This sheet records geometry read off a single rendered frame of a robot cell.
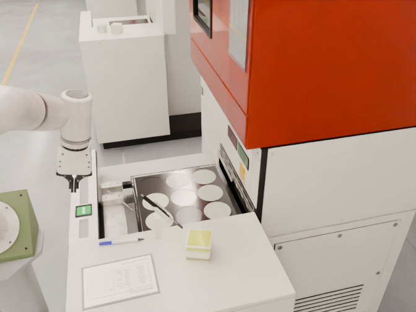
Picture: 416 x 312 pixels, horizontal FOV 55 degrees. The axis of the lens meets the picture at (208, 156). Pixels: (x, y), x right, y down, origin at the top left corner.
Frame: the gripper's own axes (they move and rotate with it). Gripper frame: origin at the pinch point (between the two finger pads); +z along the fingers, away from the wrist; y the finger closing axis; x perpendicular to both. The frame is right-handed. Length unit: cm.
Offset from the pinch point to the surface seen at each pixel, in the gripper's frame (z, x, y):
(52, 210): 117, -126, 14
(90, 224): 14.6, 2.3, -5.8
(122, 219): 20.3, -6.3, -17.5
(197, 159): 18, -46, -55
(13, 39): 134, -544, 96
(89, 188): 14.7, -17.6, -5.5
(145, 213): 16.6, -5.1, -25.2
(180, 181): 13.3, -21.3, -41.2
